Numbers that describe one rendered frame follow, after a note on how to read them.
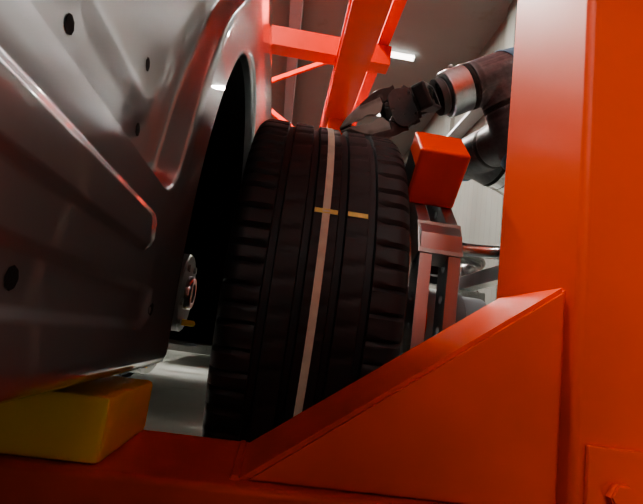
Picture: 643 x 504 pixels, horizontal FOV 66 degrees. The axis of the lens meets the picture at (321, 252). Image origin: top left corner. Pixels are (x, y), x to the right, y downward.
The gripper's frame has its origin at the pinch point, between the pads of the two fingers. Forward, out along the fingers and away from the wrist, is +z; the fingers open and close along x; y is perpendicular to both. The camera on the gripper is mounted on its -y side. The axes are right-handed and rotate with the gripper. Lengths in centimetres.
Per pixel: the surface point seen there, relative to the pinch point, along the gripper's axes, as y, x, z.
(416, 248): -23.8, -23.2, 1.2
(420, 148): -21.8, -10.0, -4.7
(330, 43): 339, 130, -78
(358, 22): 250, 107, -81
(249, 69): 8.9, 18.7, 13.1
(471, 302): -2.5, -38.6, -10.5
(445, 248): -24.4, -24.5, -2.6
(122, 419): -50, -25, 36
